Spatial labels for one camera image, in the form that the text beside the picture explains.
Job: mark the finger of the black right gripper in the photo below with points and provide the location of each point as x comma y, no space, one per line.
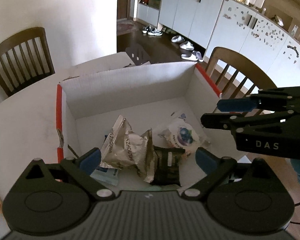
274,122
285,99

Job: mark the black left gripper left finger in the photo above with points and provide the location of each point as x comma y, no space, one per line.
48,199

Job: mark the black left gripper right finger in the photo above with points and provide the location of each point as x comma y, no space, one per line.
246,198

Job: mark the blue white snack bar packet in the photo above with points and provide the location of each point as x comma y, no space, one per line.
106,175

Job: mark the black snack packet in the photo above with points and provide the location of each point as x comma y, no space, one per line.
167,168

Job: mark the blueberry snack packet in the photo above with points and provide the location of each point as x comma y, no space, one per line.
179,134

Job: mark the silver foil bag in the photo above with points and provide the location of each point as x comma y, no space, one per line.
124,148

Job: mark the wooden chair right side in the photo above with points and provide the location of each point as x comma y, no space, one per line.
235,75

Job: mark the wooden chair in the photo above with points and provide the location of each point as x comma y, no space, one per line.
235,75
24,60

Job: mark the red cardboard shoe box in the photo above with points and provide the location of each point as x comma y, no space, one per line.
149,97

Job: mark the wooden chair far side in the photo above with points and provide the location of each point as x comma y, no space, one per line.
24,60

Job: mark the black slotted stool back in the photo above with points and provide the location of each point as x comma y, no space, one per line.
137,54

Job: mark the white wall cabinet unit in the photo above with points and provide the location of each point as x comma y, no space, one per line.
232,25

